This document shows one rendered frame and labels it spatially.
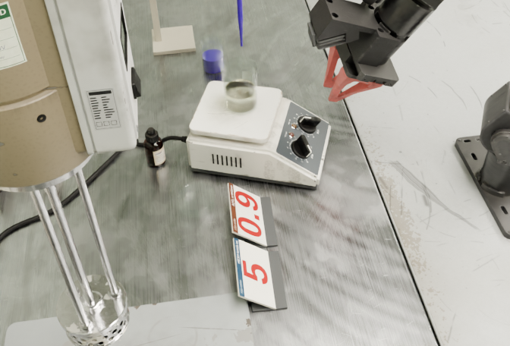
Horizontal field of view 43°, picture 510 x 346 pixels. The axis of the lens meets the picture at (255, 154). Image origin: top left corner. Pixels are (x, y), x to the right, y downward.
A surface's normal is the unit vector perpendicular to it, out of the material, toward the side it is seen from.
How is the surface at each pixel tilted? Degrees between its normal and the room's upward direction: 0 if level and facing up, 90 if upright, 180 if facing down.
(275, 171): 90
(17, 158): 90
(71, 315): 0
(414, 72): 0
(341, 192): 0
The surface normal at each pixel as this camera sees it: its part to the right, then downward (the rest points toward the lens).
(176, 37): -0.02, -0.72
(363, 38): -0.86, -0.08
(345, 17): 0.47, -0.55
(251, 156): -0.22, 0.69
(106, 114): 0.15, 0.69
